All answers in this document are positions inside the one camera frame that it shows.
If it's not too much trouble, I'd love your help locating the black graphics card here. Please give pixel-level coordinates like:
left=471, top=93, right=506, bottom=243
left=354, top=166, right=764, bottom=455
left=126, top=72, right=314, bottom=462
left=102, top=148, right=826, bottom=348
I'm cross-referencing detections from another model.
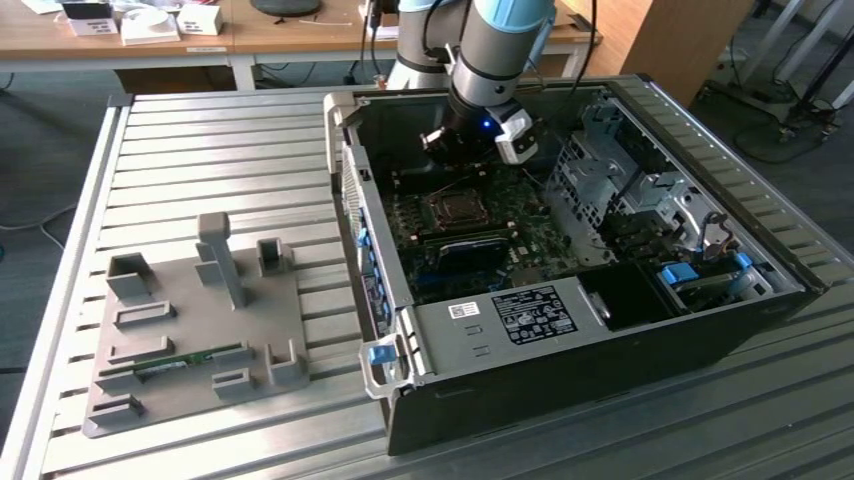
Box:
left=431, top=235, right=514, bottom=275

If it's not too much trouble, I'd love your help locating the silver power supply unit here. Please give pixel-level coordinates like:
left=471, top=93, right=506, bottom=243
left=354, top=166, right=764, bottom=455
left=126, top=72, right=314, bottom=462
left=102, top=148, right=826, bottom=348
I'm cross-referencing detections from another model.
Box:
left=399, top=276, right=609, bottom=390

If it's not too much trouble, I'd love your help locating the metal drive cage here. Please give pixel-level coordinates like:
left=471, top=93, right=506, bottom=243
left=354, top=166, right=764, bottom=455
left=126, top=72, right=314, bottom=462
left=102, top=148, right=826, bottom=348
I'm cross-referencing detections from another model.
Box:
left=543, top=89, right=699, bottom=244

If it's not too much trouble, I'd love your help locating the black device on box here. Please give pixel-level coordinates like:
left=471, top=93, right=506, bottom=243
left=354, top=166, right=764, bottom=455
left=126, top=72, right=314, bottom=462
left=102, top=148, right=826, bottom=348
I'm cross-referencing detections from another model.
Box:
left=62, top=1, right=114, bottom=21

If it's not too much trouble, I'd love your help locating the white label box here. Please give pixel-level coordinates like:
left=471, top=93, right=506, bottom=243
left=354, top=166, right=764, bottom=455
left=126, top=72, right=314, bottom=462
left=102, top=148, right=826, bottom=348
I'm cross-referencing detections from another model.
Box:
left=175, top=3, right=226, bottom=37
left=66, top=15, right=122, bottom=38

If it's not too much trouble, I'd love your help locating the black open PC case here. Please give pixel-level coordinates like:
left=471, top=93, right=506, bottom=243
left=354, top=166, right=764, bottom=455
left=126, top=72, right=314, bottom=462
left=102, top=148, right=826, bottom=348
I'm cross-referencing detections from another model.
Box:
left=322, top=73, right=854, bottom=457

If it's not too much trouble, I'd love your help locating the grey parts rack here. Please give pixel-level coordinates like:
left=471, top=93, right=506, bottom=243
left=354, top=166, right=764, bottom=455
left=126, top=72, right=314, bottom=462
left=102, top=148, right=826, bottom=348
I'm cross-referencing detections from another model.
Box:
left=79, top=211, right=314, bottom=440

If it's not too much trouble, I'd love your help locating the equipment stand with cables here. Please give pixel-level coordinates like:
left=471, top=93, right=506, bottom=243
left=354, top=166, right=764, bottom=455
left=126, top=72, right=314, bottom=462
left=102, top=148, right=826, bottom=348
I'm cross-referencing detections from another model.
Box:
left=690, top=0, right=854, bottom=166

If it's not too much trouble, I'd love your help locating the white round holder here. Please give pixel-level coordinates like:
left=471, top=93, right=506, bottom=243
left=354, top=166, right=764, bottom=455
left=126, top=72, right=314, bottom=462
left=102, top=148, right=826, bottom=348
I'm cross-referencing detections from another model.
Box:
left=118, top=7, right=183, bottom=47

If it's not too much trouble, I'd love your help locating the dark round object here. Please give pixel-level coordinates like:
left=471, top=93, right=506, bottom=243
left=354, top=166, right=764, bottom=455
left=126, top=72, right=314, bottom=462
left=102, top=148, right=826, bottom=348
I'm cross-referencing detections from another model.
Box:
left=250, top=0, right=325, bottom=16

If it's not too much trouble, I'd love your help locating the CPU socket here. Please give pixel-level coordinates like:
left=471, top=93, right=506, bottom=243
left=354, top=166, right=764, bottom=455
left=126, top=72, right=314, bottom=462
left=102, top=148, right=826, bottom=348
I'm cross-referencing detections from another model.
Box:
left=425, top=187, right=499, bottom=230

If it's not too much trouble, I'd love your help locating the wooden cabinet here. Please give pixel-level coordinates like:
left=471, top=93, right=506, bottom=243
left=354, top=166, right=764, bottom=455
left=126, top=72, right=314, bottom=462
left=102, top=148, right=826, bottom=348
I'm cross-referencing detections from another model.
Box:
left=619, top=0, right=761, bottom=109

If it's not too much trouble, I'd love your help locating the blue disk carrier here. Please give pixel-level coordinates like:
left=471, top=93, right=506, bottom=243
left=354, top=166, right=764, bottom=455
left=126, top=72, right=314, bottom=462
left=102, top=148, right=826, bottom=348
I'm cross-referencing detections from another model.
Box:
left=657, top=263, right=701, bottom=290

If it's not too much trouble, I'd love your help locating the coloured wire bundle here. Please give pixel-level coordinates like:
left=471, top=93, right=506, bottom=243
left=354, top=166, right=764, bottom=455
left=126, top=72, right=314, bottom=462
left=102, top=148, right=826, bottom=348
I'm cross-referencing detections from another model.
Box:
left=697, top=210, right=740, bottom=261

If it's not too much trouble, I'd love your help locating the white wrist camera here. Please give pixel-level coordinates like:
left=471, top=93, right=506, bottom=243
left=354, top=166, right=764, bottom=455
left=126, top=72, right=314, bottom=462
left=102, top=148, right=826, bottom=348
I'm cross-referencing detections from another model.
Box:
left=485, top=103, right=539, bottom=166

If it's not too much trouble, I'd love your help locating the green RAM stick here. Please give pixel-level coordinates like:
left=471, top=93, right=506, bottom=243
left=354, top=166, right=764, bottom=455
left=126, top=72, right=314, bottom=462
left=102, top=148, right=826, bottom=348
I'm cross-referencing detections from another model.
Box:
left=130, top=350, right=219, bottom=375

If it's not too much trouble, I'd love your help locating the metal disk bay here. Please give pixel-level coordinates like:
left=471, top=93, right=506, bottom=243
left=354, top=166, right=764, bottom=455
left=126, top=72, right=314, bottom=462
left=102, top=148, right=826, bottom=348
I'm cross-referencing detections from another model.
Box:
left=657, top=249, right=782, bottom=314

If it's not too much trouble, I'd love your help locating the silver CPU plate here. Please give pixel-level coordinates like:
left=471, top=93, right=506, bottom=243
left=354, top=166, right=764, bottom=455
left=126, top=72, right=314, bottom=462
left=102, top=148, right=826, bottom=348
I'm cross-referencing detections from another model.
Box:
left=443, top=197, right=483, bottom=221

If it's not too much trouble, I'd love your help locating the wooden desk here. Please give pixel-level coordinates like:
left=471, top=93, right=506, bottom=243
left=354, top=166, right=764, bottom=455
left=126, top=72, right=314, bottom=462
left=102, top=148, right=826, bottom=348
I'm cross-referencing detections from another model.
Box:
left=230, top=0, right=605, bottom=92
left=0, top=0, right=236, bottom=92

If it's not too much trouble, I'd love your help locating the green motherboard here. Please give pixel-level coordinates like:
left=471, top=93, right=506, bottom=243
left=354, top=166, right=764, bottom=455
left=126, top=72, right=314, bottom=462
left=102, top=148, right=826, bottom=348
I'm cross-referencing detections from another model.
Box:
left=381, top=164, right=619, bottom=306

